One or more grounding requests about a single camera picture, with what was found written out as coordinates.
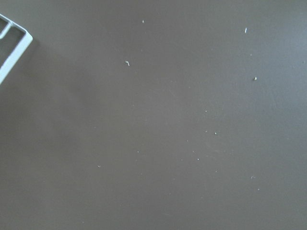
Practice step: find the white wire cup rack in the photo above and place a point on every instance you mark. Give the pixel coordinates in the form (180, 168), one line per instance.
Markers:
(14, 40)

